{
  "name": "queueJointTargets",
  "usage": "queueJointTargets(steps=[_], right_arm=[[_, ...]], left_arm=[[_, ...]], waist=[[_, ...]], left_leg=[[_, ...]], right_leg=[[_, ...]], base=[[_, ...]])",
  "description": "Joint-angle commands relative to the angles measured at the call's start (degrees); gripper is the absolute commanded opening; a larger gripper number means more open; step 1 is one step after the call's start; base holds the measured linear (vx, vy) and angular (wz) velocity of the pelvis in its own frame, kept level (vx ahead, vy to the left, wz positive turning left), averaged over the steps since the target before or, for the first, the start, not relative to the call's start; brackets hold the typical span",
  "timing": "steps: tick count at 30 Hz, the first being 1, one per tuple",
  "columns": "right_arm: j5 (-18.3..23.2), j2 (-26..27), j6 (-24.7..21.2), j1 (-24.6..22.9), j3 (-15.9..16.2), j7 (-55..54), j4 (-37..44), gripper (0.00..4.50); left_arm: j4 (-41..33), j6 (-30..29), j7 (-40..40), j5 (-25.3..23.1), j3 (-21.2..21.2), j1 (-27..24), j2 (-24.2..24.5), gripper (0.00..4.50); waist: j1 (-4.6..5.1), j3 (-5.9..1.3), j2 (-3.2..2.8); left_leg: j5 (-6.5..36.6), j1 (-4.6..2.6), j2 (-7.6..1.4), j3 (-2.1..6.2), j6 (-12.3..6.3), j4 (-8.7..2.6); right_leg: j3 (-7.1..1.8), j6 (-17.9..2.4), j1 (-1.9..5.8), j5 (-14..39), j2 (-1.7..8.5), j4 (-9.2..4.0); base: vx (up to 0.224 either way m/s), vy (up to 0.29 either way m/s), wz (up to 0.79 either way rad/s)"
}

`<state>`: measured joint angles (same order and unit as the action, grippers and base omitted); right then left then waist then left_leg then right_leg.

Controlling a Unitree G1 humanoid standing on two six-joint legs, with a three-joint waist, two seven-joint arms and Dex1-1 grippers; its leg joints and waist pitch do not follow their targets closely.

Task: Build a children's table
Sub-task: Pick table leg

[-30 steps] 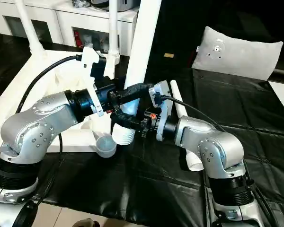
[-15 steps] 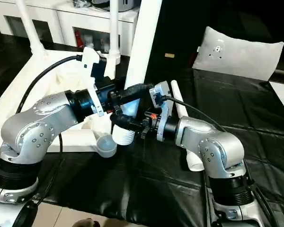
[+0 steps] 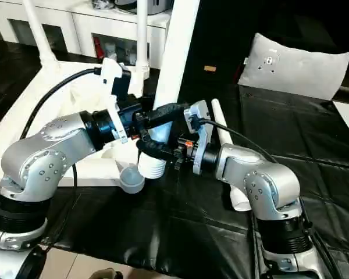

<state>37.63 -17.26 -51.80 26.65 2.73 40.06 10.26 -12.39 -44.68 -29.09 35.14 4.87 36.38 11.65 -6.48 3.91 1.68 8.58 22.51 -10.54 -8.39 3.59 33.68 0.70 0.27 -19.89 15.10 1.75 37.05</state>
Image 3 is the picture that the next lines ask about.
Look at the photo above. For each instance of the tangled small items pile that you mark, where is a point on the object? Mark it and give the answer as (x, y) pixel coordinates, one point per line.
(103, 4)

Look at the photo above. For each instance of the white plastic table top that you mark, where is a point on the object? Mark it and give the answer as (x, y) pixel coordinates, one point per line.
(87, 163)

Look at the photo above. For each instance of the black work mat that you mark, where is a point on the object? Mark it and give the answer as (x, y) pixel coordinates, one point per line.
(180, 232)

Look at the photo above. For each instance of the white cabinet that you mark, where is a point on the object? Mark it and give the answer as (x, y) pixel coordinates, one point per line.
(87, 29)

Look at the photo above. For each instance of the grey bag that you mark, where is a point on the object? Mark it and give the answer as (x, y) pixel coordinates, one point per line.
(154, 6)

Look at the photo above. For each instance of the small yellow label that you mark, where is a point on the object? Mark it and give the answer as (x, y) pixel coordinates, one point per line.
(210, 68)

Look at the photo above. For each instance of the white plastic table leg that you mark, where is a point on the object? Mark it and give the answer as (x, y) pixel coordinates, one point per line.
(221, 125)
(180, 52)
(39, 32)
(142, 35)

